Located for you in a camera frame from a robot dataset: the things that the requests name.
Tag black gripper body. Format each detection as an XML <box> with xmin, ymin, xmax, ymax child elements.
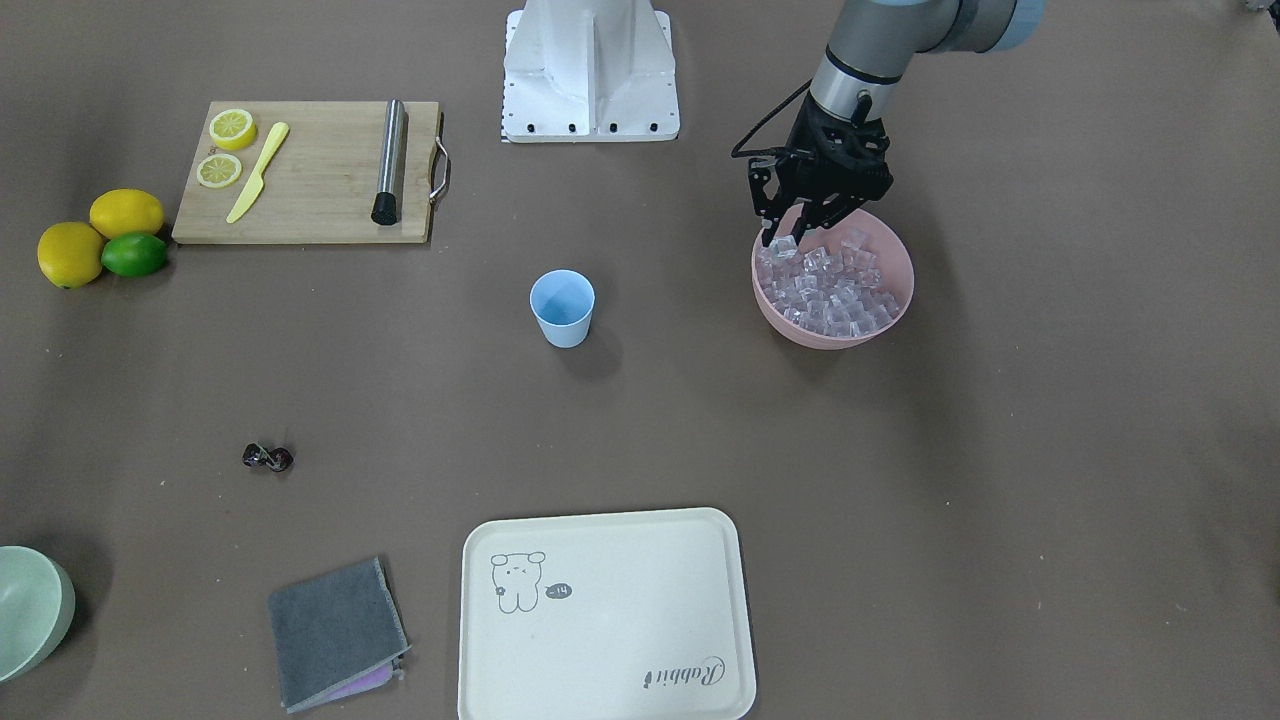
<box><xmin>772</xmin><ymin>95</ymin><xmax>893</xmax><ymax>214</ymax></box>

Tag pink bowl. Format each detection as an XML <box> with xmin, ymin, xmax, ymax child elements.
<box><xmin>751</xmin><ymin>210</ymin><xmax>915</xmax><ymax>350</ymax></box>

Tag lemon half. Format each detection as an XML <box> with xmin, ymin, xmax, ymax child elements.
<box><xmin>207</xmin><ymin>108</ymin><xmax>259</xmax><ymax>152</ymax></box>

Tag clear ice cubes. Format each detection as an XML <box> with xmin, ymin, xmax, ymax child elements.
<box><xmin>751</xmin><ymin>228</ymin><xmax>902</xmax><ymax>341</ymax></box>

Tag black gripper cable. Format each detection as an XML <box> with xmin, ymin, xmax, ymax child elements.
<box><xmin>731</xmin><ymin>79</ymin><xmax>813</xmax><ymax>161</ymax></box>

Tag bamboo cutting board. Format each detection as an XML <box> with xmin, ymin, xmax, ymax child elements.
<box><xmin>172</xmin><ymin>100</ymin><xmax>442</xmax><ymax>245</ymax></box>

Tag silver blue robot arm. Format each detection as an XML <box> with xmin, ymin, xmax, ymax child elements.
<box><xmin>732</xmin><ymin>1</ymin><xmax>1046</xmax><ymax>247</ymax></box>

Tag cream rabbit tray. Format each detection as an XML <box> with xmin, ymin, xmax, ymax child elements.
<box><xmin>457</xmin><ymin>507</ymin><xmax>756</xmax><ymax>719</ymax></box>

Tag green lime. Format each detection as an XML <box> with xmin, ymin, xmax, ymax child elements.
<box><xmin>100</xmin><ymin>232</ymin><xmax>168</xmax><ymax>277</ymax></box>

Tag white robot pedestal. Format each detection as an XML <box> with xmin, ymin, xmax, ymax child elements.
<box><xmin>500</xmin><ymin>1</ymin><xmax>681</xmax><ymax>143</ymax></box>

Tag grey folded cloth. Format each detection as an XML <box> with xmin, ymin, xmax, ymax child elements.
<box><xmin>266</xmin><ymin>556</ymin><xmax>411</xmax><ymax>714</ymax></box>

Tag steel muddler black tip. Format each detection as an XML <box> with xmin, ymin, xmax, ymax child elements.
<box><xmin>370</xmin><ymin>99</ymin><xmax>410</xmax><ymax>225</ymax></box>

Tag light blue cup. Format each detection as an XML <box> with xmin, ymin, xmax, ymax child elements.
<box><xmin>529</xmin><ymin>269</ymin><xmax>596</xmax><ymax>348</ymax></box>

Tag lemon slice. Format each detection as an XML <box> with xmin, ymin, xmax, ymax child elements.
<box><xmin>195</xmin><ymin>152</ymin><xmax>243</xmax><ymax>190</ymax></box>

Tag yellow plastic knife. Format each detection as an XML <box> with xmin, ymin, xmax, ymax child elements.
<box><xmin>225</xmin><ymin>122</ymin><xmax>291</xmax><ymax>224</ymax></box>

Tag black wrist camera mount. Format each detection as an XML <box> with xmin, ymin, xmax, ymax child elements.
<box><xmin>748</xmin><ymin>152</ymin><xmax>797</xmax><ymax>218</ymax></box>

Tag yellow lemon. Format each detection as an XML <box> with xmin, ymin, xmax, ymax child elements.
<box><xmin>90</xmin><ymin>188</ymin><xmax>166</xmax><ymax>240</ymax></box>
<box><xmin>37</xmin><ymin>222</ymin><xmax>106</xmax><ymax>290</ymax></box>

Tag dark red cherries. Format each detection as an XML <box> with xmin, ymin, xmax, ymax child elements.
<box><xmin>242</xmin><ymin>443</ymin><xmax>294</xmax><ymax>473</ymax></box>

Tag mint green bowl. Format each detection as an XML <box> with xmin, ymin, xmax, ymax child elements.
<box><xmin>1</xmin><ymin>546</ymin><xmax>76</xmax><ymax>682</ymax></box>

